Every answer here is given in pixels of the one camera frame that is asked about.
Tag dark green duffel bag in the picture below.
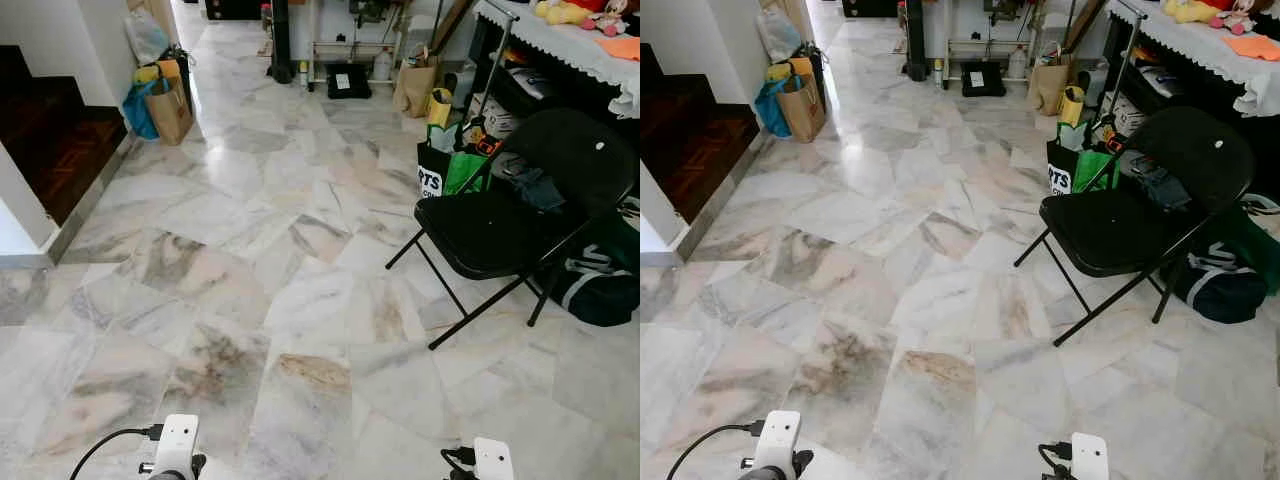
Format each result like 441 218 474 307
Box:
545 215 641 328
1165 205 1280 324

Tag dark wooden staircase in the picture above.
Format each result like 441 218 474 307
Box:
0 45 129 226
640 42 761 223

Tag dark folded jeans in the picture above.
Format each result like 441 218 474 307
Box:
497 155 567 213
1120 150 1193 211

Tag black folding chair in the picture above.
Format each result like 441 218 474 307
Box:
385 108 639 351
1013 106 1256 348

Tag blue bag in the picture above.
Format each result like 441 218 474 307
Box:
122 80 161 141
754 78 793 139

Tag green shopping bag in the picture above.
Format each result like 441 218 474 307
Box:
443 150 491 196
1070 148 1119 194

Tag orange cloth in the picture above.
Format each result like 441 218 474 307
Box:
595 35 641 63
1222 34 1280 61

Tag table with white lace cloth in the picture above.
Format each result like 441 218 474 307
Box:
472 0 641 119
1105 0 1280 119

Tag brown paper bag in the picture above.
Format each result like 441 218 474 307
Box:
392 58 441 119
776 72 827 143
143 75 196 147
1028 58 1071 117

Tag black tote bag white print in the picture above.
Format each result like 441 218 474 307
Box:
417 140 451 198
1046 140 1076 196

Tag pink doll toy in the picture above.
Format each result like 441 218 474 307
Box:
1210 0 1263 36
580 0 631 38

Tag yellow bag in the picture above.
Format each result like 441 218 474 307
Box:
765 58 816 83
133 60 184 86

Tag grey metal pole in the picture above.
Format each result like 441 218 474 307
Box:
1105 10 1149 121
475 12 519 126

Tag yellow plush toy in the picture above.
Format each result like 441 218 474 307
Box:
533 0 593 26
1162 0 1223 25

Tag white plastic bag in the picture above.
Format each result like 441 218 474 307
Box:
757 8 804 63
124 8 171 66

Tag black stand pole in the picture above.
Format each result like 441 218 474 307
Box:
266 0 296 84
900 0 931 83

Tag white metal rack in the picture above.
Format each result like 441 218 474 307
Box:
308 0 411 63
945 0 1041 61

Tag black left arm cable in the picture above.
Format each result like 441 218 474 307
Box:
667 421 766 480
70 426 163 480

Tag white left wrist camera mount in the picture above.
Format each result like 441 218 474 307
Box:
752 410 803 473
152 414 201 476

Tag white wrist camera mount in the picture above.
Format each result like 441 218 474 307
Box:
752 410 803 473
1070 432 1110 480
152 414 201 476
472 437 515 480

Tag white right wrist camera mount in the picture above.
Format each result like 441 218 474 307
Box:
472 437 515 480
1070 432 1110 480

